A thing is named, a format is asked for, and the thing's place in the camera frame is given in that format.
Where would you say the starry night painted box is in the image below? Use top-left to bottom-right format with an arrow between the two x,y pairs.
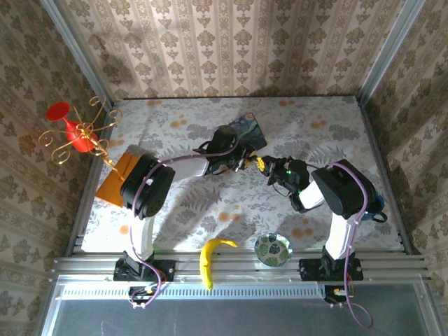
229,112 -> 267,152

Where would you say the floral table cloth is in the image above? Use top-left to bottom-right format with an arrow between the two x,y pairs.
80,96 -> 402,253

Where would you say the green leaf print bowl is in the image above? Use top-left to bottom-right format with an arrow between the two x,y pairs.
253,232 -> 293,267

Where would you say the blue mug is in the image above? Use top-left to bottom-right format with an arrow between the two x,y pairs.
362,194 -> 389,224

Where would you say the yellow banana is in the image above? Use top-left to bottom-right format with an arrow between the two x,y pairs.
199,238 -> 238,291

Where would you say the grey metal panel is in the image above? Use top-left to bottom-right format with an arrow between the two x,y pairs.
41,276 -> 442,336

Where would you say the red vase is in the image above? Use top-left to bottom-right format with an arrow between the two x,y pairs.
45,101 -> 99,154

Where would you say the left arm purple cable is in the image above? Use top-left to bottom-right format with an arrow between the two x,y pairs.
129,131 -> 242,309

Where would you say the aluminium side rail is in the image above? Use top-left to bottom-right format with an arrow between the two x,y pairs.
64,104 -> 116,256
356,96 -> 421,255

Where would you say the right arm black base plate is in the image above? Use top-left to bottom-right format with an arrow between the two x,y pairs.
299,258 -> 364,282

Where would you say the gold wire stand wooden base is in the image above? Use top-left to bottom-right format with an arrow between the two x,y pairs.
38,95 -> 141,208

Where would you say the black cable connector box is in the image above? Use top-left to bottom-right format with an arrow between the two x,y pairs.
128,286 -> 159,305
323,285 -> 355,305

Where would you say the white slotted cable duct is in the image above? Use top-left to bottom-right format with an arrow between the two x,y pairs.
55,282 -> 325,301

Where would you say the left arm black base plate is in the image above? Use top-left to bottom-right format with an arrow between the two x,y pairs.
113,260 -> 176,283

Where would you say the aluminium frame post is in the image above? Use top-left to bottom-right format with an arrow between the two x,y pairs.
356,0 -> 426,102
40,0 -> 115,109

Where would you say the aluminium frame rail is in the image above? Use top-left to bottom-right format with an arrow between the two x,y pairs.
52,251 -> 430,281

